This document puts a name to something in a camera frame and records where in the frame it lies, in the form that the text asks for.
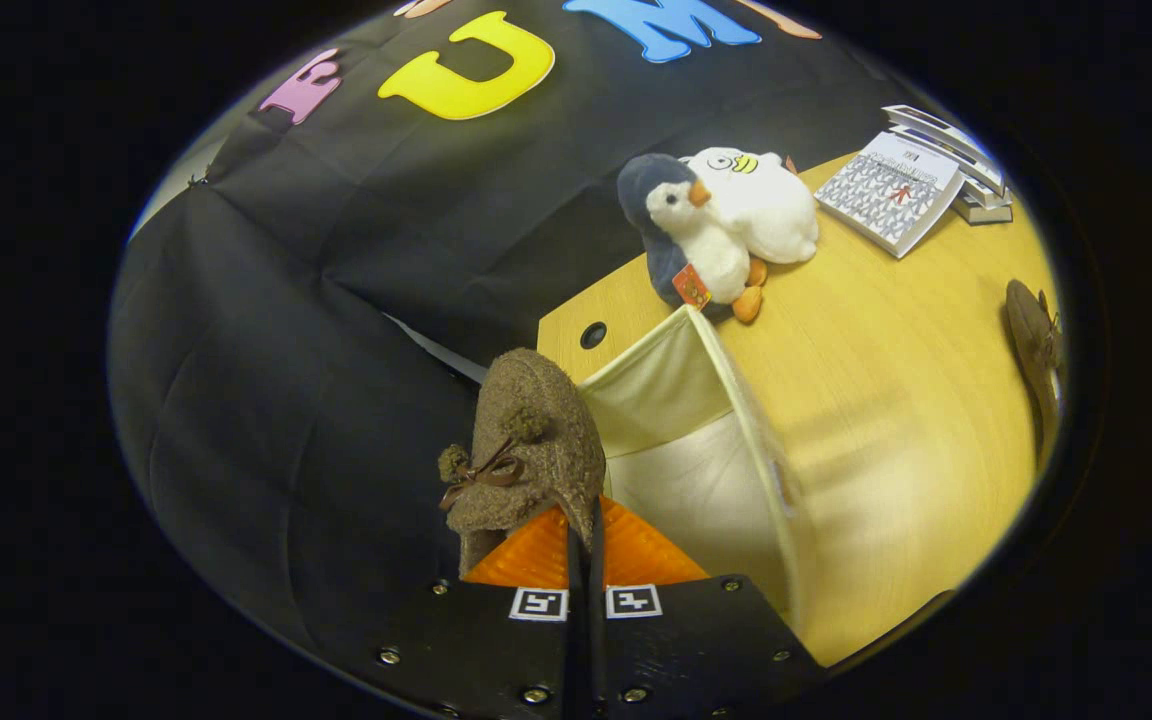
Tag thin white book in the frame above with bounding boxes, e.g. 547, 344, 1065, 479
961, 180, 1015, 211

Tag beige fabric storage box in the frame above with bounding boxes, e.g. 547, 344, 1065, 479
576, 305, 808, 641

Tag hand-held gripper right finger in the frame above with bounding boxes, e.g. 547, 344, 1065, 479
590, 497, 828, 720

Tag white book with grey cover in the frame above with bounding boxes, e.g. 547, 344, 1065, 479
881, 104, 1007, 181

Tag black backdrop cloth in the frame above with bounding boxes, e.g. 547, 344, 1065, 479
108, 0, 937, 661

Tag dark hardcover book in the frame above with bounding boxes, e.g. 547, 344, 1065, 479
953, 198, 1015, 227

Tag grey penguin plush toy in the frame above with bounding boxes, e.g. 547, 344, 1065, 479
617, 153, 768, 325

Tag grey patterned white book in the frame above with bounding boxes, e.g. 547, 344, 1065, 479
814, 131, 966, 260

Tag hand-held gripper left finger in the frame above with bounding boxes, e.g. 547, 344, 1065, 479
331, 505, 589, 720

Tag brown fuzzy shoe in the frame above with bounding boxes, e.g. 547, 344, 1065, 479
437, 347, 608, 577
1003, 278, 1068, 472

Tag white duck plush toy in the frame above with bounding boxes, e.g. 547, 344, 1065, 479
680, 146, 821, 267

